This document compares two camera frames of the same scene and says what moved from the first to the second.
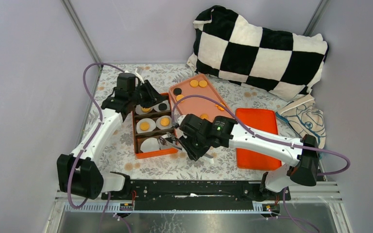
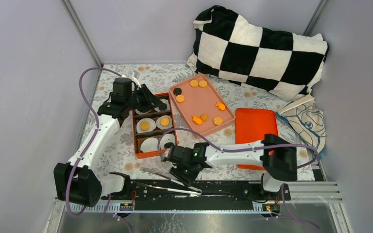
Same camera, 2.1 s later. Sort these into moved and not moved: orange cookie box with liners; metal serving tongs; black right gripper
Moved: black right gripper; metal serving tongs
Not moved: orange cookie box with liners
